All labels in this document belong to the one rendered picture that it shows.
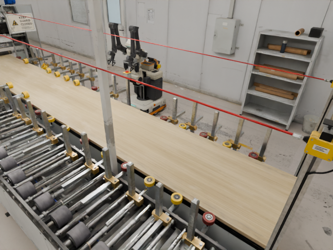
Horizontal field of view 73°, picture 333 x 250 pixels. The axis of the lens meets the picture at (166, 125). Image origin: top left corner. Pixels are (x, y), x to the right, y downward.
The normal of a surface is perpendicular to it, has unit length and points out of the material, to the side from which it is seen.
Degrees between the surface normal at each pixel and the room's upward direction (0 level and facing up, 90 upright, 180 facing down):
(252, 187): 0
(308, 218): 0
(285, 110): 90
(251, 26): 90
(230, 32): 90
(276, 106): 90
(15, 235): 0
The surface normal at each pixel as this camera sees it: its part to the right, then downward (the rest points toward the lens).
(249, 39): -0.61, 0.39
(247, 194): 0.04, -0.85
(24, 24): 0.79, 0.34
